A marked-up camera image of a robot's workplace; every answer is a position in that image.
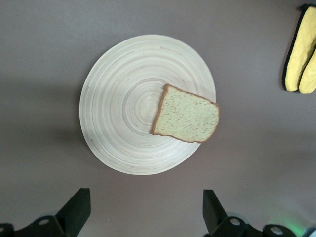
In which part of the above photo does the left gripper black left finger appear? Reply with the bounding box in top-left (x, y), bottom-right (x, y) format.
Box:
top-left (14, 188), bottom-right (91, 237)

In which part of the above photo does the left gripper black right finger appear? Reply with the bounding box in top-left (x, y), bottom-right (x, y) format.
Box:
top-left (202, 189), bottom-right (260, 237)

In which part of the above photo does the slice of bread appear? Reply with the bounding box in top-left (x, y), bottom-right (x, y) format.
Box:
top-left (150, 83), bottom-right (220, 144)

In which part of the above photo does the round pale wooden plate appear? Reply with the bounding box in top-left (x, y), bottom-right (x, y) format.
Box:
top-left (79, 34), bottom-right (217, 176)

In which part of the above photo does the brown table cover sheet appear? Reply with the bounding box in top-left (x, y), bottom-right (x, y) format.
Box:
top-left (0, 0), bottom-right (316, 237)

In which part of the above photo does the yellow quilted oven mitt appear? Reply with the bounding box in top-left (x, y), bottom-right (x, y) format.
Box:
top-left (281, 4), bottom-right (316, 92)
top-left (298, 46), bottom-right (316, 95)

